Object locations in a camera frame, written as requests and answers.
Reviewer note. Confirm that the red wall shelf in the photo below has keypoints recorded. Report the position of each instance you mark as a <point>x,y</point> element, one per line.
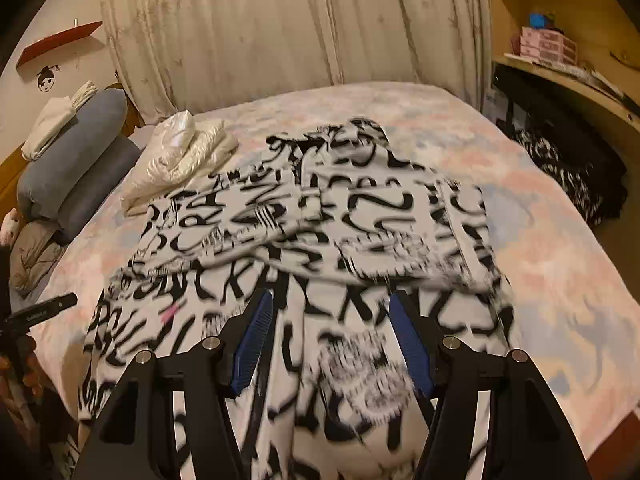
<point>55,42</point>

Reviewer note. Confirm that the face wall sticker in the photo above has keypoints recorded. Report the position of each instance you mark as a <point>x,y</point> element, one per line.
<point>46,80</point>

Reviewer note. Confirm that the beige quilt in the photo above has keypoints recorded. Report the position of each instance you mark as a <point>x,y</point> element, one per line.
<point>35,255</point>

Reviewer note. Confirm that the white shiny puffer jacket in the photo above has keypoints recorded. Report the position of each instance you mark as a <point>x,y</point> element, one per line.
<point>175,160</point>

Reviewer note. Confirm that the black and white patterned cloth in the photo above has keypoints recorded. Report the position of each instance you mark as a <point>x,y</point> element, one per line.
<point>550,160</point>

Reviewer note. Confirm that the blue-grey pillow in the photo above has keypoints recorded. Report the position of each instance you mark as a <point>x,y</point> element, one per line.
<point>95,195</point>
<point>75,145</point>

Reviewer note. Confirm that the white folded cloth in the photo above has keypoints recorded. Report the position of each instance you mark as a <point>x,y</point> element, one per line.
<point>50,120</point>

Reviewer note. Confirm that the small blue box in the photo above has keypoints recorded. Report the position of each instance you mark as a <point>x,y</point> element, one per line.
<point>539,20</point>

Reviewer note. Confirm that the black and white printed jacket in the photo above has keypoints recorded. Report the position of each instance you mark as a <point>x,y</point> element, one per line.
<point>320,220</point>

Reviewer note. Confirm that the white cardboard box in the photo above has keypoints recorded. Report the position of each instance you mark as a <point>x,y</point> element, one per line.
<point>498,105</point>

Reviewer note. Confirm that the pastel patterned bedspread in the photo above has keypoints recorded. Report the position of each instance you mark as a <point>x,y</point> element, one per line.
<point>550,260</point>

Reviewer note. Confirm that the pink drawer organizer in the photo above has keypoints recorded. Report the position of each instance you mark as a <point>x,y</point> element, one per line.
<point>547,45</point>

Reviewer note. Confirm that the person's left hand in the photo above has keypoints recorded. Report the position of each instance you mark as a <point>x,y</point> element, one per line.
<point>27,362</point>

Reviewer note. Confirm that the wooden desk shelf unit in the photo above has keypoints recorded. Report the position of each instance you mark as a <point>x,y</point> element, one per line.
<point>575,5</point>

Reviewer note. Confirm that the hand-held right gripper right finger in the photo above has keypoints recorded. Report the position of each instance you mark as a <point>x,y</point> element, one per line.
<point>411,345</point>

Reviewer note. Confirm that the stuffed toy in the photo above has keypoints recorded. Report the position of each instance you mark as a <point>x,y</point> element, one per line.
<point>9,227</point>

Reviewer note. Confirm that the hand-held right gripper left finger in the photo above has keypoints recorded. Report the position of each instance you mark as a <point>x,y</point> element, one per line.
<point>252,345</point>

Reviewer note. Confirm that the beige patterned curtain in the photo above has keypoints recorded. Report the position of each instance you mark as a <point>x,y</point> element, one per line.
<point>300,20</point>

